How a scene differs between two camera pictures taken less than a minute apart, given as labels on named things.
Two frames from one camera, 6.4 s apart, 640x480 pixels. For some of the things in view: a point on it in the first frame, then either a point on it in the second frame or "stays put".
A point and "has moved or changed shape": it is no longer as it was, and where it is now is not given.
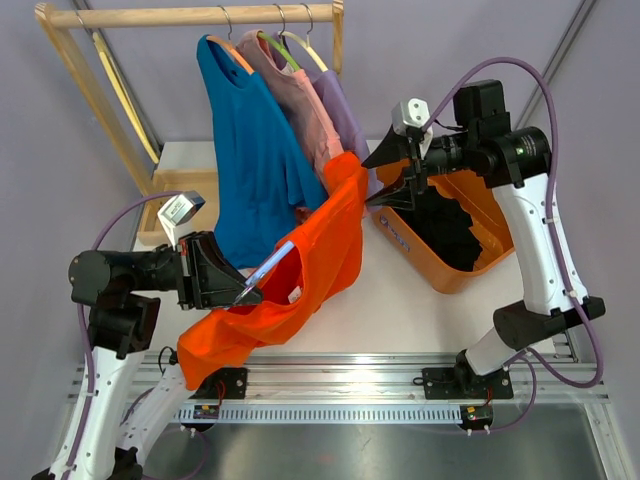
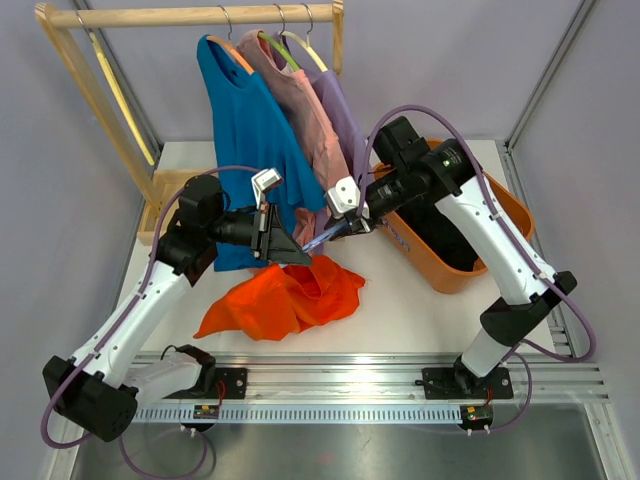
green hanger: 280,44 stays put
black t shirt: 445,224 stays put
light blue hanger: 248,284 to 330,234
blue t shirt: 261,182 stays put
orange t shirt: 327,252 has moved or changed shape
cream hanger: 306,45 stays put
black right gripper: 394,148 to 363,225
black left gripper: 201,281 to 271,241
